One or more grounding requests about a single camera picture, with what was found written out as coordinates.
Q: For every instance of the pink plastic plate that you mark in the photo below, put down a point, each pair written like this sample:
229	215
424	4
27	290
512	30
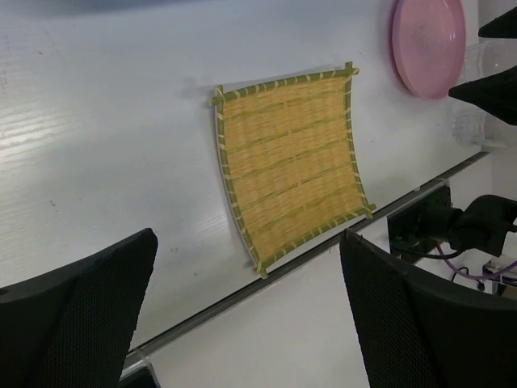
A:
428	42

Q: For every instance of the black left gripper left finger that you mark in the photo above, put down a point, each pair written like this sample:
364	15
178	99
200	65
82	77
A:
72	327

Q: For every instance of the square bamboo woven tray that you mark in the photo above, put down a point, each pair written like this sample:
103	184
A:
288	162

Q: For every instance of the clear plastic cup near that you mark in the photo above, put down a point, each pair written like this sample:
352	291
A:
473	126

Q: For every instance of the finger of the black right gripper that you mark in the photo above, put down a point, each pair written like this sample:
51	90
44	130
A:
495	95
502	27

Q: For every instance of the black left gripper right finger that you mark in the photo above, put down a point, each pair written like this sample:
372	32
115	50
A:
416	329

